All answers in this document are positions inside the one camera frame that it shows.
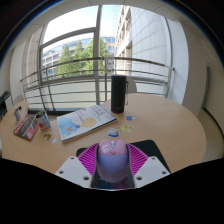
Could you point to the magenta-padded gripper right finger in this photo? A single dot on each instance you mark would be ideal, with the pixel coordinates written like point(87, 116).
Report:
point(151, 170)

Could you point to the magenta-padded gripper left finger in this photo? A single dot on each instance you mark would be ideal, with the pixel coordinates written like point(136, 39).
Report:
point(71, 170)

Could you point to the pink and lilac computer mouse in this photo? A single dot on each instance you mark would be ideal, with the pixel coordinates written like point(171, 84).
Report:
point(112, 163)

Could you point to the black printed mouse pad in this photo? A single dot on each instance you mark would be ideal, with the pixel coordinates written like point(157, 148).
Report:
point(150, 146)

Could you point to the small printed sticker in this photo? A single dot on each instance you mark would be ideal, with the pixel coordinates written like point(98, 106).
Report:
point(54, 140)
point(47, 136)
point(126, 127)
point(130, 117)
point(113, 132)

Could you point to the light blue illustrated booklet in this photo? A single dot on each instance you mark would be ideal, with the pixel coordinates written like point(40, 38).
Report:
point(83, 123)

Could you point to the red and blue magazine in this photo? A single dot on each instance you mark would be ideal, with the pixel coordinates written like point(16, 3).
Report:
point(26, 128)

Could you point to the black tumbler bottle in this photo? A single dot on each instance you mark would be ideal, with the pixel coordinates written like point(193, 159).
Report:
point(118, 95)

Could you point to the white chair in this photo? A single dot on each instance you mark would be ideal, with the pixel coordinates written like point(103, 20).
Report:
point(18, 99)
point(131, 86)

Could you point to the grey metal balcony railing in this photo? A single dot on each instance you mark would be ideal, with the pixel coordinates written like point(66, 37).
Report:
point(66, 79)

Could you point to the black printer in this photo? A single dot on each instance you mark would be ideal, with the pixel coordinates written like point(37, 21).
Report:
point(5, 100)

